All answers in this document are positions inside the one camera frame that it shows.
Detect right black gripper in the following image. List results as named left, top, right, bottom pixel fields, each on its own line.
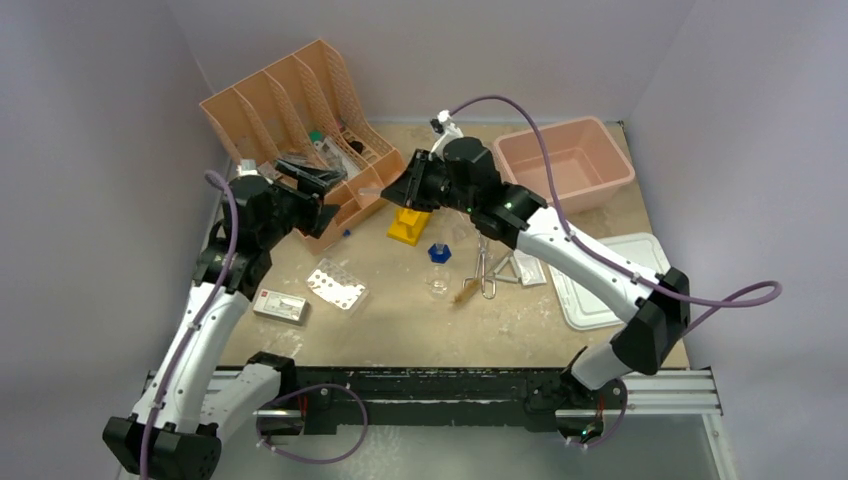
left=384, top=150, right=478, bottom=215

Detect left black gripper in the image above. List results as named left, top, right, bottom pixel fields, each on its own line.
left=258, top=161, right=345, bottom=249

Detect clear well plate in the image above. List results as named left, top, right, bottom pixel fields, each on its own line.
left=306, top=258, right=369, bottom=314

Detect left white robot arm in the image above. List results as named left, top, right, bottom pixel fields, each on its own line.
left=102, top=159, right=344, bottom=479

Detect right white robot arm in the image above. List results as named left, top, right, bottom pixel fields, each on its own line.
left=380, top=137, right=690, bottom=407

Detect green capped tube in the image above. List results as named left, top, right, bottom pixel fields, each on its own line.
left=308, top=130, right=325, bottom=147

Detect yellow test tube rack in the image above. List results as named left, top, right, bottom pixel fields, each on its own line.
left=386, top=207, right=431, bottom=246

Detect peach plastic file organizer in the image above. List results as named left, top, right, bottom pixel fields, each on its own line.
left=200, top=40, right=406, bottom=255

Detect metal clay triangle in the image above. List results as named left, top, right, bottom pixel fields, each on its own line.
left=482, top=255, right=520, bottom=284

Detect white slide box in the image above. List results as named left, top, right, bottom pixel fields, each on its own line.
left=253, top=289, right=310, bottom=325

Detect wooden bristle brush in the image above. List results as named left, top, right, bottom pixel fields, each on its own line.
left=452, top=278, right=480, bottom=306

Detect metal crucible tongs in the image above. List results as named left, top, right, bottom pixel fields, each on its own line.
left=462, top=233, right=497, bottom=300

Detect white packet pouch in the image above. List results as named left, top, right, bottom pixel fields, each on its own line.
left=513, top=250, right=547, bottom=287

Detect pink plastic bin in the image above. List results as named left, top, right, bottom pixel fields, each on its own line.
left=493, top=117, right=635, bottom=214

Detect white plastic bin lid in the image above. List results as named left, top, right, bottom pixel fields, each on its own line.
left=549, top=232, right=670, bottom=331

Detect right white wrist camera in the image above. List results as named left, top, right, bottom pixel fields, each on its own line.
left=430, top=110, right=464, bottom=157

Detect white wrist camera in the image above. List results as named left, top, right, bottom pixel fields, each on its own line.
left=236, top=159, right=262, bottom=177
left=430, top=110, right=464, bottom=157

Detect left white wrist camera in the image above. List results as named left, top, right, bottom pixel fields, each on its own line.
left=236, top=159, right=262, bottom=177

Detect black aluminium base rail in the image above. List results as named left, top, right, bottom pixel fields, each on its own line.
left=135, top=365, right=723, bottom=439

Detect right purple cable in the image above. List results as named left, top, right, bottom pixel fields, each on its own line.
left=447, top=95, right=783, bottom=339

